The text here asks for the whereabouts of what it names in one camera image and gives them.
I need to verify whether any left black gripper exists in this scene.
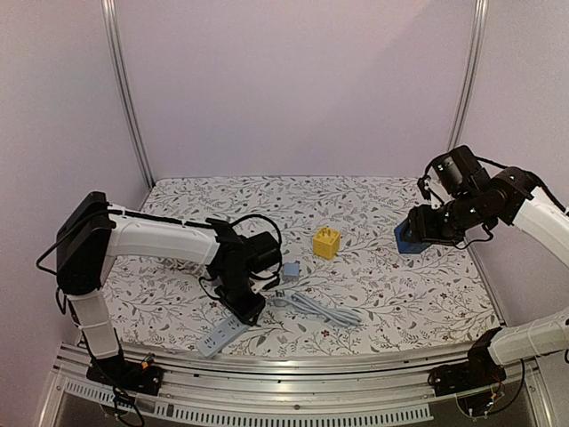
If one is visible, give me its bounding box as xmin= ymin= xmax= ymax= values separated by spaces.
xmin=215 ymin=270 xmax=267 ymax=327

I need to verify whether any grey-blue power strip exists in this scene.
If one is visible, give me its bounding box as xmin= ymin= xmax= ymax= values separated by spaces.
xmin=196 ymin=316 xmax=250 ymax=359

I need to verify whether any blue cube plug adapter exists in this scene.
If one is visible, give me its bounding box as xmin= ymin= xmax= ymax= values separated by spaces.
xmin=394 ymin=219 xmax=431 ymax=254

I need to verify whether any grey power strip cable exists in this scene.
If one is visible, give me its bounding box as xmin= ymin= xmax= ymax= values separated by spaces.
xmin=266 ymin=291 xmax=365 ymax=329

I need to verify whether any yellow cube plug adapter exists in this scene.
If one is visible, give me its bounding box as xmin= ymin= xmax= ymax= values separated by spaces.
xmin=313 ymin=227 xmax=341 ymax=260

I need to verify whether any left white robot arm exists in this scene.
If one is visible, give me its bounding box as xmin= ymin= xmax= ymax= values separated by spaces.
xmin=36 ymin=191 xmax=283 ymax=386

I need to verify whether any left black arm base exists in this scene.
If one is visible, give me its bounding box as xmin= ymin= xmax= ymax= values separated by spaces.
xmin=86 ymin=355 xmax=164 ymax=396

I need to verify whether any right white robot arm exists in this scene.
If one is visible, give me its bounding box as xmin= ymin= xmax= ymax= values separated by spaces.
xmin=395 ymin=145 xmax=568 ymax=388

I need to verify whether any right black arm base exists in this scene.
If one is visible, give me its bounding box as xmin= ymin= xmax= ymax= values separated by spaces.
xmin=428 ymin=352 xmax=506 ymax=397

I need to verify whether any small light blue adapter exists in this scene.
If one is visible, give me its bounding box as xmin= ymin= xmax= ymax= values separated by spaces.
xmin=282 ymin=262 xmax=301 ymax=282

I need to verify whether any floral patterned table mat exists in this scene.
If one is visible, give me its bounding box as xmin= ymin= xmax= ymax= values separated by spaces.
xmin=85 ymin=175 xmax=505 ymax=359

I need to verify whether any white coiled cable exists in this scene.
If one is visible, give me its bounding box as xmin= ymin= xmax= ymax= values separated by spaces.
xmin=162 ymin=257 xmax=210 ymax=277

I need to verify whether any aluminium front rail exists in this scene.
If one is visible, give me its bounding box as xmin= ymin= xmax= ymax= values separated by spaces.
xmin=52 ymin=342 xmax=546 ymax=422

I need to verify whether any right aluminium frame post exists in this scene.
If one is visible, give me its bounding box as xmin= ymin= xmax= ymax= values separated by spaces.
xmin=445 ymin=0 xmax=489 ymax=151

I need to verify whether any aluminium frame post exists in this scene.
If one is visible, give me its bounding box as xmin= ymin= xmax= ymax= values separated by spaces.
xmin=101 ymin=0 xmax=156 ymax=189
xmin=445 ymin=0 xmax=489 ymax=151

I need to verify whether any left aluminium frame post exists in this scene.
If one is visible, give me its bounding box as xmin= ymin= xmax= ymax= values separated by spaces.
xmin=101 ymin=0 xmax=156 ymax=189

